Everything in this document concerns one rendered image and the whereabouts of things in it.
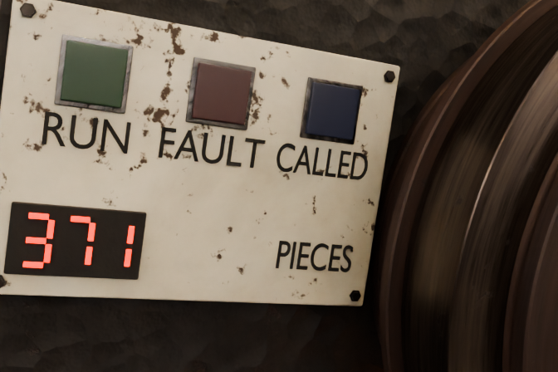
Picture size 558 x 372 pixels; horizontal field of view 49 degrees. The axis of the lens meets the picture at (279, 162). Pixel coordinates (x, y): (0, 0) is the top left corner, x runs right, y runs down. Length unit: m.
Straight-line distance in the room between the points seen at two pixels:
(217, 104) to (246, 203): 0.07
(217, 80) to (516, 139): 0.18
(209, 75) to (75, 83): 0.08
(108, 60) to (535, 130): 0.25
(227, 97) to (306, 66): 0.06
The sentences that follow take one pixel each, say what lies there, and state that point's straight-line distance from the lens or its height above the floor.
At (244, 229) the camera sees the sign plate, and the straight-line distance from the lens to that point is 0.42.
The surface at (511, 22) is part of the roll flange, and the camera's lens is 0.43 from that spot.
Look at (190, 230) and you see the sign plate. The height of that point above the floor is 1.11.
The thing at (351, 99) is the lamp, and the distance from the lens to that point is 0.44.
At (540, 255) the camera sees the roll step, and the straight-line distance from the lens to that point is 0.35.
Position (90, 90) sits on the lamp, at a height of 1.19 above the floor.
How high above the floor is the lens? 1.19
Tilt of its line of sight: 4 degrees down
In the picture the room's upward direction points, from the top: 8 degrees clockwise
